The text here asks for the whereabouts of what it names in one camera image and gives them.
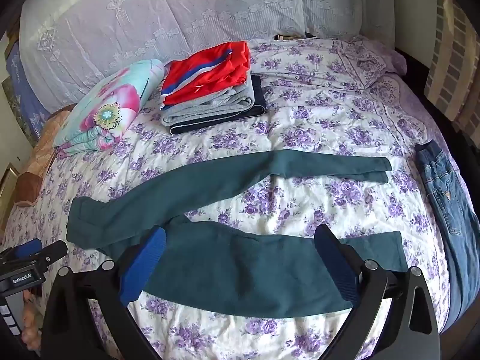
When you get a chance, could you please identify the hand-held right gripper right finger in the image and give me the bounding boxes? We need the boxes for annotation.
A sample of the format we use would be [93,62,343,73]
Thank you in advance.
[314,224,441,360]

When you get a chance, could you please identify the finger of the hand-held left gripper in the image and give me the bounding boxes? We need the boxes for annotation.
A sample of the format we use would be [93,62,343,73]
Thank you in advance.
[0,238,43,261]
[33,240,69,272]

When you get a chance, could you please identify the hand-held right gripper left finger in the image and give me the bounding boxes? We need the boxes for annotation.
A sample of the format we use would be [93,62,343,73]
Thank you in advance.
[41,227,167,360]

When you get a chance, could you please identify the teal pants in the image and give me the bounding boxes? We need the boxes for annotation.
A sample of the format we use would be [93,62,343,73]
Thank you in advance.
[66,149,409,317]

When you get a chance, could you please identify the grey folded pants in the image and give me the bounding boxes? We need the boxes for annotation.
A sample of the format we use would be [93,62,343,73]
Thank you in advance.
[160,79,256,127]

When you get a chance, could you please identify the navy folded pants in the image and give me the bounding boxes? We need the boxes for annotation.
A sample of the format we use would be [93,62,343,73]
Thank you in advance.
[169,75,268,136]

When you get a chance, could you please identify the person's left hand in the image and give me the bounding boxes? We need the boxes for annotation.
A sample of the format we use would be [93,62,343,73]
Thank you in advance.
[22,292,43,352]

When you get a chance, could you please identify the blue jeans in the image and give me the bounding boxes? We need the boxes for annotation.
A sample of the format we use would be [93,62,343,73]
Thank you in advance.
[414,140,480,331]

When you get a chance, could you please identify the bed with purple floral sheet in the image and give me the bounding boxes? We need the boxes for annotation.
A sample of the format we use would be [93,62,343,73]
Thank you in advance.
[0,38,455,360]

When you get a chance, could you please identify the turquoise pink floral folded blanket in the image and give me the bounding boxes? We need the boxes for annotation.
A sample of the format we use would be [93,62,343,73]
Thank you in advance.
[53,59,167,155]

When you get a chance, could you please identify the red folded shorts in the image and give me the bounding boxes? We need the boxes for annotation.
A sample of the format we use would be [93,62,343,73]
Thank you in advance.
[161,40,251,106]

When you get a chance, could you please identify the lilac floral pillowcase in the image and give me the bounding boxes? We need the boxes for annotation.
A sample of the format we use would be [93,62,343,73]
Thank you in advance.
[337,39,408,88]

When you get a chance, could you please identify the large white lace pillow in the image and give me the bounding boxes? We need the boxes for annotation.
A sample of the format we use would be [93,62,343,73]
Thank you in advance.
[19,0,305,114]

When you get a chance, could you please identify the small white lace pillow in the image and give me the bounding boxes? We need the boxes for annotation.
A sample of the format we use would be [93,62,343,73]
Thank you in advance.
[300,0,395,42]

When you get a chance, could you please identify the blue wall poster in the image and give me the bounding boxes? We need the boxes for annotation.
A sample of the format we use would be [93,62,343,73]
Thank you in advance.
[2,43,51,147]

